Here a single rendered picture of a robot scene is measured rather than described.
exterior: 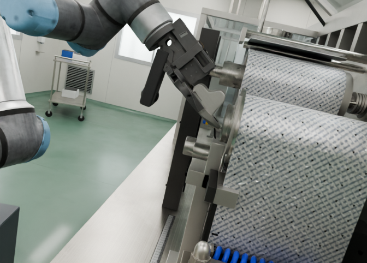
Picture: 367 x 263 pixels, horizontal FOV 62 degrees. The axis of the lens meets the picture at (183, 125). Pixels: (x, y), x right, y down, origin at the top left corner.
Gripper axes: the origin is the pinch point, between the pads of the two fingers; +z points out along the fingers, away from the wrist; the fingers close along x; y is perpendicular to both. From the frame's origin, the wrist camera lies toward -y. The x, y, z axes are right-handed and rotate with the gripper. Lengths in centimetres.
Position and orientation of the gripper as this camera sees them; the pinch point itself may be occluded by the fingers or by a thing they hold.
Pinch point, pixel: (212, 123)
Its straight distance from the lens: 60.5
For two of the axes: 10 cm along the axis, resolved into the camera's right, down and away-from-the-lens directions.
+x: 1.4, -1.9, 9.7
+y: 7.9, -5.7, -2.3
